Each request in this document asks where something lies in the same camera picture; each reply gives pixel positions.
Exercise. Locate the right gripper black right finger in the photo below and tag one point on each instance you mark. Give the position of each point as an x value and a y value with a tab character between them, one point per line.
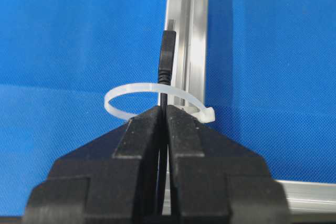
217	180

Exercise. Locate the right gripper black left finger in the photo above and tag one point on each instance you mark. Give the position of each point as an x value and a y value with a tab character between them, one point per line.
111	179

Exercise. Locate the silver aluminium extrusion frame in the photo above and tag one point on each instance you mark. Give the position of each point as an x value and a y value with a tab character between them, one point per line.
267	68

